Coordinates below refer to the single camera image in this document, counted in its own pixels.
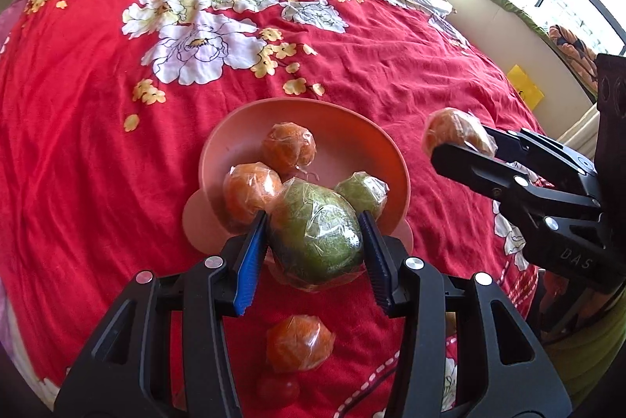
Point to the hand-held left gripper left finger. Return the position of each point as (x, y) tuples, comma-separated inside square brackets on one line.
[(249, 261)]

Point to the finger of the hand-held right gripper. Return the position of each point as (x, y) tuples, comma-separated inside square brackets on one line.
[(469, 168), (547, 154)]

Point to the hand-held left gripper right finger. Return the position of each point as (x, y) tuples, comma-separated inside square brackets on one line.
[(375, 264)]

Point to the orange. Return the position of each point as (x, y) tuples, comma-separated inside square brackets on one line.
[(252, 190), (288, 147), (455, 129), (298, 343)]

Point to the large green fruit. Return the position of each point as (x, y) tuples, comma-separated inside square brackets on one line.
[(315, 237)]

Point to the small green fruit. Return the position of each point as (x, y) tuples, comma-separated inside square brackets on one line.
[(362, 193)]

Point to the pink plastic bowl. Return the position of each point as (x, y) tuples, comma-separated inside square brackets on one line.
[(234, 139)]

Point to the red tomato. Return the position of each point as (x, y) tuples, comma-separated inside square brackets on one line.
[(279, 389)]

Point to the yellow paper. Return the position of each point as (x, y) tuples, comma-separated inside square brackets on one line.
[(524, 86)]

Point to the orange striped cloth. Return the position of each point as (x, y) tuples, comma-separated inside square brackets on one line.
[(574, 54)]

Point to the green-edged window seat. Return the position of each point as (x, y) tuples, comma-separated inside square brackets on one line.
[(494, 22)]

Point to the green cloth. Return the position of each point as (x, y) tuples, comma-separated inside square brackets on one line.
[(582, 349)]

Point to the red floral blanket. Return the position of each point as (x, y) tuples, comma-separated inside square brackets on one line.
[(73, 105)]

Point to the white bed cover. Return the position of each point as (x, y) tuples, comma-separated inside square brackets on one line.
[(19, 349)]

